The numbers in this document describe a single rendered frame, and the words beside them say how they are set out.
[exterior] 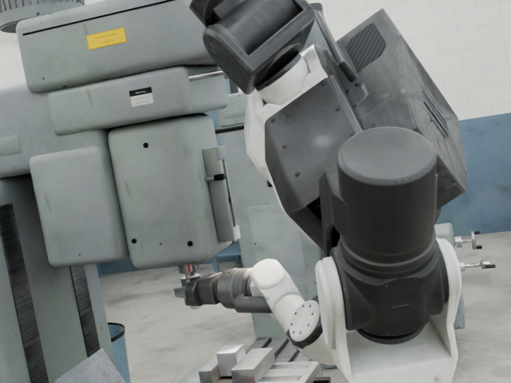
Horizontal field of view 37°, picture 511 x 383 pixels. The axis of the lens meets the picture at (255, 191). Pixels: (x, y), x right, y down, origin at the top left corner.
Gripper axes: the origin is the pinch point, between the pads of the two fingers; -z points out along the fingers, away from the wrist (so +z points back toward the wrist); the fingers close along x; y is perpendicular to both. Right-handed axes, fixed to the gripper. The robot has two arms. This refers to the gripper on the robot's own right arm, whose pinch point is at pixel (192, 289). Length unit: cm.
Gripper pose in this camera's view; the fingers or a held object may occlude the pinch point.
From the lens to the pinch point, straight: 175.0
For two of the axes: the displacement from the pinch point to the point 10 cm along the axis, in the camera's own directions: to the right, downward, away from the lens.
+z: 7.9, -0.9, -6.1
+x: -5.9, 1.8, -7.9
